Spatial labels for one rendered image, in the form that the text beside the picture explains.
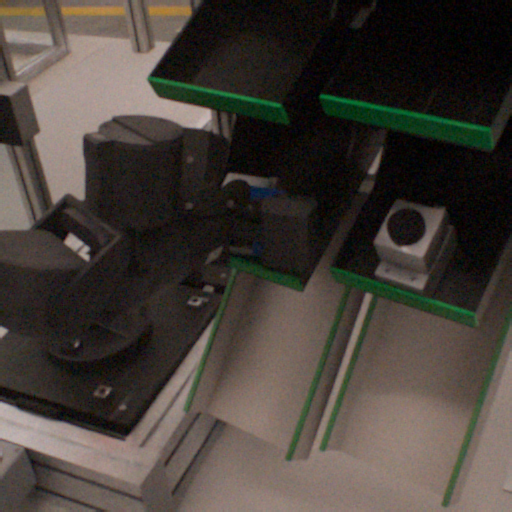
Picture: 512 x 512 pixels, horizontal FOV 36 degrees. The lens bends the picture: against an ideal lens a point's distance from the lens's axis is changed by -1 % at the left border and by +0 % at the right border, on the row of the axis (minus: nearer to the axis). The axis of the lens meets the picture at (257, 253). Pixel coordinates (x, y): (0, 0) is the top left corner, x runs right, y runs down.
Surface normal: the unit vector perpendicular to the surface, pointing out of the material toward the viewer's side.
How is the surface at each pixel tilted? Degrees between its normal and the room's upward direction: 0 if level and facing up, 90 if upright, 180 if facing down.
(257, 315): 45
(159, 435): 0
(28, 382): 0
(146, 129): 15
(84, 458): 0
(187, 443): 90
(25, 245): 27
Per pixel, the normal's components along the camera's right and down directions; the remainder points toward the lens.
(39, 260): 0.26, -0.92
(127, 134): 0.11, -0.89
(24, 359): -0.10, -0.80
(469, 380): -0.47, -0.20
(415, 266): -0.47, 0.82
